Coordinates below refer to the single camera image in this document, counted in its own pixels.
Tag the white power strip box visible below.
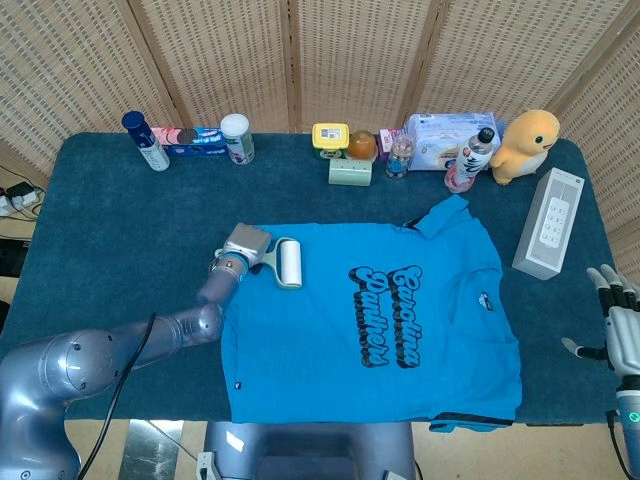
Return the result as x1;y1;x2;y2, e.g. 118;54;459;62
511;167;585;282

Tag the pale green lint roller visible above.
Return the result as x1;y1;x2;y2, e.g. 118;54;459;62
259;237;304;292

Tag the shiny metal plate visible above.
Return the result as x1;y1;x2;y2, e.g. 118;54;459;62
119;418;187;480

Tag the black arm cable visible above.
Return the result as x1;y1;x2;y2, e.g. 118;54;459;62
605;409;632;480
83;312;159;480

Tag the black floor device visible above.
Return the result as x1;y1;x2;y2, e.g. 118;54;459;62
0;238;32;279

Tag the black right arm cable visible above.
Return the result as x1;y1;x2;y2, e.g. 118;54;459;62
605;409;632;480

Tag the white lid green canister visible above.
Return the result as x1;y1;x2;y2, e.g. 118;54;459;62
220;113;256;166

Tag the pink label drink bottle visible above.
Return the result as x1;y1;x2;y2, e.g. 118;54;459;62
444;127;497;195

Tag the orange fruit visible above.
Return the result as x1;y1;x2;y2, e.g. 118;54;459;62
348;129;379;163

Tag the blue cookie box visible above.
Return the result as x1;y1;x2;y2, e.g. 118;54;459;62
150;126;229;158

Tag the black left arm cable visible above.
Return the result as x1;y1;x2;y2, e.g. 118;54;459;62
83;312;159;480

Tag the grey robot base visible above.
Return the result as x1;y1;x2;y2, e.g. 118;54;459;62
196;420;419;480

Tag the yellow plush toy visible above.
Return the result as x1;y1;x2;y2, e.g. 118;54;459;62
488;109;562;187

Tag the clear snack jar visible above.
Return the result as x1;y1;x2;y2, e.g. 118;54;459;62
385;134;417;180

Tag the pale green plastic box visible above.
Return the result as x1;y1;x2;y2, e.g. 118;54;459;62
328;158;374;188

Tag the blue cap spray bottle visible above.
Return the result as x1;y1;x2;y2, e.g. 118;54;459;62
121;110;171;173

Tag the yellow lid container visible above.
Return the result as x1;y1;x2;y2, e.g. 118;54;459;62
311;122;350;162

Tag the blue printed t-shirt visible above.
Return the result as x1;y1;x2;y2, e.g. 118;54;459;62
218;193;524;434

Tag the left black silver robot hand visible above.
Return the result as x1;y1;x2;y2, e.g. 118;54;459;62
215;222;274;276

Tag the dark teal carpeted table surface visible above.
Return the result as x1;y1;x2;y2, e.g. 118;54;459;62
0;130;619;427

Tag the woven folding screen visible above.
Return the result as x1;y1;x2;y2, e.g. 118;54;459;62
0;0;640;274

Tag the white power strip with adapter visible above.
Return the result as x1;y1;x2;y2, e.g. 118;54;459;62
0;181;43;219

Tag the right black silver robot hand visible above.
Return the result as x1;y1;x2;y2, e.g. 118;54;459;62
560;263;640;394

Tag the small pink purple box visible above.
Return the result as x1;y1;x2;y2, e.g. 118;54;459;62
378;128;407;162

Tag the white tissue pack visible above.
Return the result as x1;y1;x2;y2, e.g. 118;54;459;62
403;112;503;173

